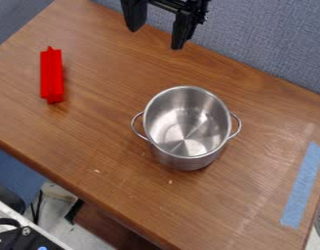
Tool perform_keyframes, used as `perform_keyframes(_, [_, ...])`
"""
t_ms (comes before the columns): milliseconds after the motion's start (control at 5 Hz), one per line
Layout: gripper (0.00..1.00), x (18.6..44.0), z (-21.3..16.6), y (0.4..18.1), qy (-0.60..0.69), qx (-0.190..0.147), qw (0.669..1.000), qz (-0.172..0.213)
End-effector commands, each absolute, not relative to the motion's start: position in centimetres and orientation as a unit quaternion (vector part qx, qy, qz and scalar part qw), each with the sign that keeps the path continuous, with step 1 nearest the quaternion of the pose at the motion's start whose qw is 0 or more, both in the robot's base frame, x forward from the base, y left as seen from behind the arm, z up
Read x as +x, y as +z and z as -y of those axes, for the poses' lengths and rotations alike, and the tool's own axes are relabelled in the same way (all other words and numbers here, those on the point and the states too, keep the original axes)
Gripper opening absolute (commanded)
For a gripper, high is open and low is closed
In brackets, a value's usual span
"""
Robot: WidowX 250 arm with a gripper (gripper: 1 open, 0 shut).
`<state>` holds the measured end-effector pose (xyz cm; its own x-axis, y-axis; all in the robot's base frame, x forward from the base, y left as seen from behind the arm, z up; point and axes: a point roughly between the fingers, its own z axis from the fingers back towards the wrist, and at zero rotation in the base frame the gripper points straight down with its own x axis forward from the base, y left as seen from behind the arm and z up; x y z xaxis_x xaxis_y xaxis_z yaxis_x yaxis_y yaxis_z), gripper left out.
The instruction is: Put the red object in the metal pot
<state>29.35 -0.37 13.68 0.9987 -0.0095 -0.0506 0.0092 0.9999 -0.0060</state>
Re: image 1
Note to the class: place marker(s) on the black device with blue light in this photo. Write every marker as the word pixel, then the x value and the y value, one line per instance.
pixel 24 238

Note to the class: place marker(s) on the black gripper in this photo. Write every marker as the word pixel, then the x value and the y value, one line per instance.
pixel 187 10

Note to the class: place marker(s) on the stainless steel pot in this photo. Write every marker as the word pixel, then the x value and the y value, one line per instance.
pixel 187 125

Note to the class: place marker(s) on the black round object at left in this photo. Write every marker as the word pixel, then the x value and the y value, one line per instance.
pixel 12 200

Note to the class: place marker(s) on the red long block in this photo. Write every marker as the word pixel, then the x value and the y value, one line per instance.
pixel 51 75

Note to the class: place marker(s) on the blue tape strip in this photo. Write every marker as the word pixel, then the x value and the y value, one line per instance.
pixel 303 185

